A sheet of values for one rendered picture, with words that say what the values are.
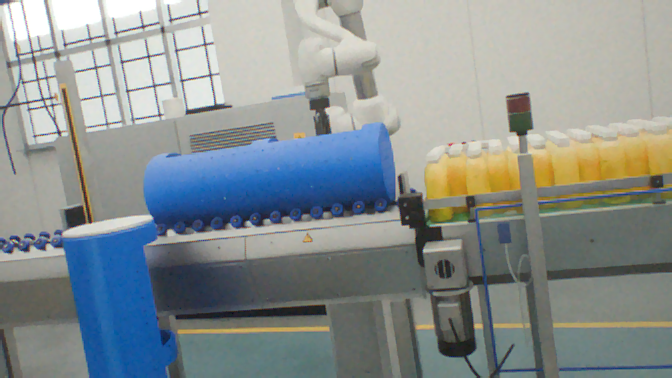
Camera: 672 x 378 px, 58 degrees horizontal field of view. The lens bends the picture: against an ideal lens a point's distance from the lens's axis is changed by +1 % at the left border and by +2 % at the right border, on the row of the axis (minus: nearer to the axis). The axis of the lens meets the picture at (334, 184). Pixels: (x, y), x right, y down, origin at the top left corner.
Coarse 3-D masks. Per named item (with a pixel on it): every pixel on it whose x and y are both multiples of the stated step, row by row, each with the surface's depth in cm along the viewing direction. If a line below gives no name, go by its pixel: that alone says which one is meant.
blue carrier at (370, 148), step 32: (384, 128) 206; (160, 160) 218; (192, 160) 213; (224, 160) 208; (256, 160) 204; (288, 160) 201; (320, 160) 197; (352, 160) 194; (384, 160) 199; (160, 192) 212; (192, 192) 209; (224, 192) 207; (256, 192) 204; (288, 192) 202; (320, 192) 199; (352, 192) 197; (384, 192) 196
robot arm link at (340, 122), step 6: (330, 108) 271; (336, 108) 272; (342, 108) 274; (330, 114) 269; (336, 114) 270; (342, 114) 272; (348, 114) 272; (330, 120) 269; (336, 120) 269; (342, 120) 269; (348, 120) 269; (336, 126) 269; (342, 126) 269; (348, 126) 269; (336, 132) 269; (342, 132) 269
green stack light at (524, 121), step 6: (510, 114) 157; (516, 114) 156; (522, 114) 156; (528, 114) 156; (510, 120) 158; (516, 120) 156; (522, 120) 156; (528, 120) 156; (510, 126) 158; (516, 126) 157; (522, 126) 156; (528, 126) 156
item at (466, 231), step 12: (420, 228) 184; (432, 228) 182; (444, 228) 181; (456, 228) 180; (468, 228) 179; (420, 240) 183; (432, 240) 182; (468, 240) 180; (420, 252) 184; (468, 252) 180; (420, 264) 184; (468, 264) 181; (480, 264) 180; (468, 276) 181; (480, 276) 191; (540, 372) 182
